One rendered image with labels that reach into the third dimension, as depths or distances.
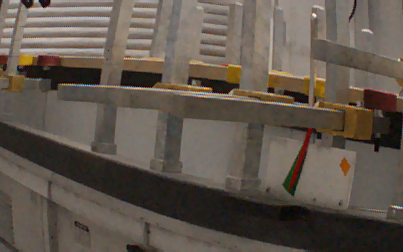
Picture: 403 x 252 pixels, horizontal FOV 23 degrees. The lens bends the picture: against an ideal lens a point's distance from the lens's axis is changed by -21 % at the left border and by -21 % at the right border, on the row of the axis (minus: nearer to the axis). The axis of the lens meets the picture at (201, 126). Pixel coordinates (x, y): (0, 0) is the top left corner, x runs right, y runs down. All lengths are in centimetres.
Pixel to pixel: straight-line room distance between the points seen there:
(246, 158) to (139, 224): 41
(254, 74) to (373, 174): 31
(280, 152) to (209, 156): 59
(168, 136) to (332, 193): 53
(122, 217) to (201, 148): 25
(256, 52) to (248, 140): 15
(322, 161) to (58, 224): 158
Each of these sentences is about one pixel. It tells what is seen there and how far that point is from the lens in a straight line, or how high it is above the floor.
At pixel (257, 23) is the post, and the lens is 202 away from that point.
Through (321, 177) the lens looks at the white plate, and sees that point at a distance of 182.
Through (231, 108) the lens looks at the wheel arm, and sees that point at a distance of 164.
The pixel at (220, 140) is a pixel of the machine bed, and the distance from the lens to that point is 246.
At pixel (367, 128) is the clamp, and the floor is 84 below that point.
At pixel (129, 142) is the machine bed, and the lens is 278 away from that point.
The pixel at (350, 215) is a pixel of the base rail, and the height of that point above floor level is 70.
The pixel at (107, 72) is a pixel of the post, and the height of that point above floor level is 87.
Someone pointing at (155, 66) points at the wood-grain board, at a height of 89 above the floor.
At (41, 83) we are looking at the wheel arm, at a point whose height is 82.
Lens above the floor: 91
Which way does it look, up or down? 3 degrees down
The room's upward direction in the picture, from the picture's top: 6 degrees clockwise
